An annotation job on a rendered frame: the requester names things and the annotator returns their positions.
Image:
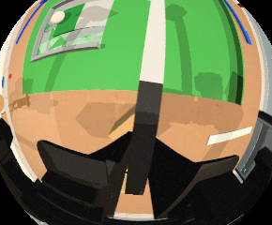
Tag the green rectangular mat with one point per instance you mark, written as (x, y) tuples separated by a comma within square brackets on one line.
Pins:
[(200, 53)]

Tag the white golf ball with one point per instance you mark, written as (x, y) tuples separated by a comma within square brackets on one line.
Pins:
[(58, 17)]

